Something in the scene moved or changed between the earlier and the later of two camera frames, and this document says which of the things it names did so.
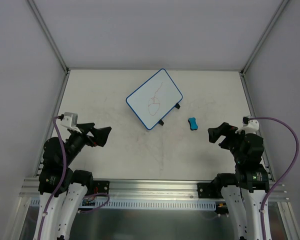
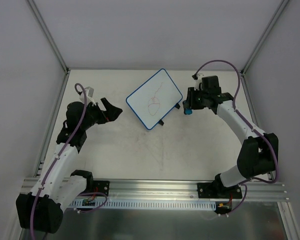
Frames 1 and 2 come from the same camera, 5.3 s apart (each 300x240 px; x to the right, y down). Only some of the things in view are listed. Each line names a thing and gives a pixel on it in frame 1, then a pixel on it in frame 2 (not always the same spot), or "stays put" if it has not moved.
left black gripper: [90, 135] to [101, 114]
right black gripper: [226, 136] to [190, 99]
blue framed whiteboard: [154, 99] stays put
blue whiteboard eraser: [193, 125] to [188, 111]
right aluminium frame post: [273, 21] stays put
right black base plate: [206, 190] stays put
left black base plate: [101, 187] stays put
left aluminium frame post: [49, 37] stays put
